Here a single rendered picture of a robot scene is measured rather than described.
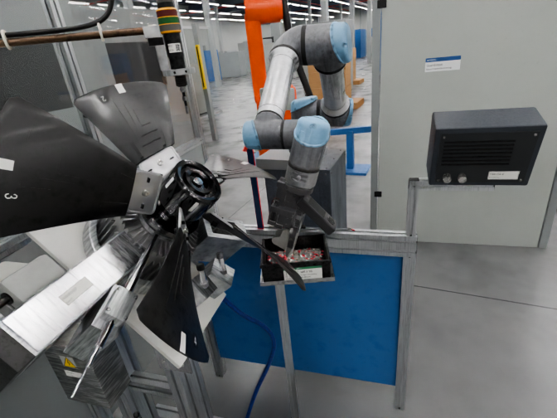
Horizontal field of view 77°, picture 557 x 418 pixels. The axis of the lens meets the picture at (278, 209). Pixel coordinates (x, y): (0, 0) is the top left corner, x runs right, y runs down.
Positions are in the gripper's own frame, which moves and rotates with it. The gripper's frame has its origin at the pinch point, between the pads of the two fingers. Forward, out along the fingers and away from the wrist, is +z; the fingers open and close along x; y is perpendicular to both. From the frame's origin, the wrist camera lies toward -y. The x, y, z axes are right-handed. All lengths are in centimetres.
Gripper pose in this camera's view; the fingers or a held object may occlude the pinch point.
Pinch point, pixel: (290, 253)
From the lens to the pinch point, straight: 93.0
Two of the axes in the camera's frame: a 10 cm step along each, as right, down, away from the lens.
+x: -2.7, 4.2, -8.7
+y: -9.4, -2.9, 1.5
